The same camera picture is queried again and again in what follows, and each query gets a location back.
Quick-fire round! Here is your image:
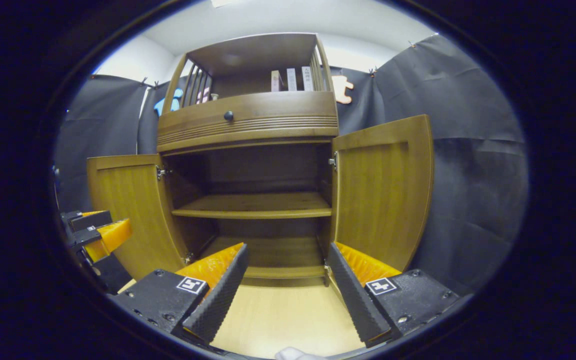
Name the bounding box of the black backdrop cloth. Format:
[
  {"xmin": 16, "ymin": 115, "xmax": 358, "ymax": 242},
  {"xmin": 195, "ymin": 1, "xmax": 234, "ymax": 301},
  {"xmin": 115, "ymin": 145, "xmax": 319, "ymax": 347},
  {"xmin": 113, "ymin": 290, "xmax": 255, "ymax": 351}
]
[{"xmin": 53, "ymin": 34, "xmax": 530, "ymax": 296}]

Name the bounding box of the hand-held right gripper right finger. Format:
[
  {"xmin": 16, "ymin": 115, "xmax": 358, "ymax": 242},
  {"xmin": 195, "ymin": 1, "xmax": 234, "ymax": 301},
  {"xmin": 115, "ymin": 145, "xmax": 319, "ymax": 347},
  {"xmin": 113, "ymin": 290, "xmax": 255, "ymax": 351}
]
[{"xmin": 325, "ymin": 241, "xmax": 464, "ymax": 349}]

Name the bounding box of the wooden drawer with black knob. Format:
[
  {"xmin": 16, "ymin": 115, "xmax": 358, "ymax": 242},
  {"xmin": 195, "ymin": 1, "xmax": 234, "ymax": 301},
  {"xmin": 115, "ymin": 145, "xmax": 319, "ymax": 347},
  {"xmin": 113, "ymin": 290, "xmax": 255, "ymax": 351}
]
[{"xmin": 157, "ymin": 91, "xmax": 340, "ymax": 151}]

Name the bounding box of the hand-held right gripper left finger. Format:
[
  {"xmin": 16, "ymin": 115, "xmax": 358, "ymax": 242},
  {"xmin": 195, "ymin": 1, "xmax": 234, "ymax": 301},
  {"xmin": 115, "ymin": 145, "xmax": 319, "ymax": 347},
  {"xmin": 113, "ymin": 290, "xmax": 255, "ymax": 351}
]
[{"xmin": 110, "ymin": 242, "xmax": 250, "ymax": 346}]

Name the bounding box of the wooden inner shelf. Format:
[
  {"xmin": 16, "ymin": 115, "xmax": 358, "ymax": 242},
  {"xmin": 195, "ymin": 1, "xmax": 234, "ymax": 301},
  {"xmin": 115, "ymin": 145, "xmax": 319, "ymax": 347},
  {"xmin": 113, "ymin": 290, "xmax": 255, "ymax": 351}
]
[{"xmin": 171, "ymin": 192, "xmax": 333, "ymax": 220}]

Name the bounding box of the wooden double-door shoe cabinet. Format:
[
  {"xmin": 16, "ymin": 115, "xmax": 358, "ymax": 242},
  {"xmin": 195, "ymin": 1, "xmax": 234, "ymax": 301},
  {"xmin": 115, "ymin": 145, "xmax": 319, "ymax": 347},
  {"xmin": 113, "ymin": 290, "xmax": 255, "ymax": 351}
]
[{"xmin": 156, "ymin": 32, "xmax": 340, "ymax": 288}]

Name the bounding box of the wooden shoe cabinet door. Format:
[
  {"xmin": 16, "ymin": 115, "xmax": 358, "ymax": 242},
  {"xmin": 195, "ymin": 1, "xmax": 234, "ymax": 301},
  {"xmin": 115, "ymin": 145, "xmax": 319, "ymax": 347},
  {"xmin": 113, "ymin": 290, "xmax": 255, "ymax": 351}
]
[
  {"xmin": 329, "ymin": 114, "xmax": 435, "ymax": 273},
  {"xmin": 86, "ymin": 154, "xmax": 191, "ymax": 281}
]

